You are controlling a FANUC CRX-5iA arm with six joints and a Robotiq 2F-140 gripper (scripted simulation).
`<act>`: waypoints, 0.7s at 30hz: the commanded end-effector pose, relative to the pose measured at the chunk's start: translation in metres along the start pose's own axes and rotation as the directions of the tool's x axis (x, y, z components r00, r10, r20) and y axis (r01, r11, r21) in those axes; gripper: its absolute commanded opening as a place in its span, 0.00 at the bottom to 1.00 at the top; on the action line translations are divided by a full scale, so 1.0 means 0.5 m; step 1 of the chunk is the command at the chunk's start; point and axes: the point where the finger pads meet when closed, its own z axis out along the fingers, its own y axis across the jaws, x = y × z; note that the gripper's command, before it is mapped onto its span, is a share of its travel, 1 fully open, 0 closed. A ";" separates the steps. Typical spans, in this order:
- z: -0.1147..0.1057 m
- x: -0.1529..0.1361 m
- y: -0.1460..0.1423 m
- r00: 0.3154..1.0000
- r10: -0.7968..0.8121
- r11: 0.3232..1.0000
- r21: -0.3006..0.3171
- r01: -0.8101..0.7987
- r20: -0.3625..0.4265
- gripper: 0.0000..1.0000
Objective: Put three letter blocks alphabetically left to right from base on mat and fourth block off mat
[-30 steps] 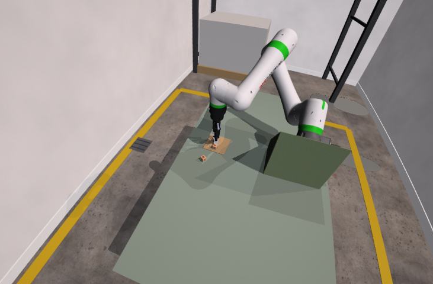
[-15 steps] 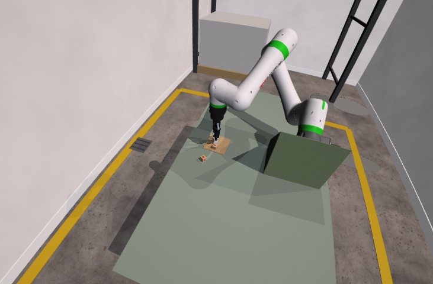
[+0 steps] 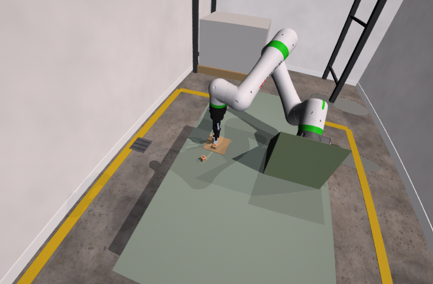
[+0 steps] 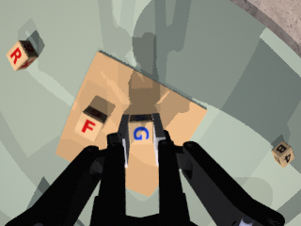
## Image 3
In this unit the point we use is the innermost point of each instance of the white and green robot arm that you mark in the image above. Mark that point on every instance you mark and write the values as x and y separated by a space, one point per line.
311 112

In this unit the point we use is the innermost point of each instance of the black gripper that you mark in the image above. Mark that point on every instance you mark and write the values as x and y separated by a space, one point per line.
216 127

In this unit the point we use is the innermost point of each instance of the tan mat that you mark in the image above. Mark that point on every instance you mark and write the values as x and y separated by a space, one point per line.
222 144

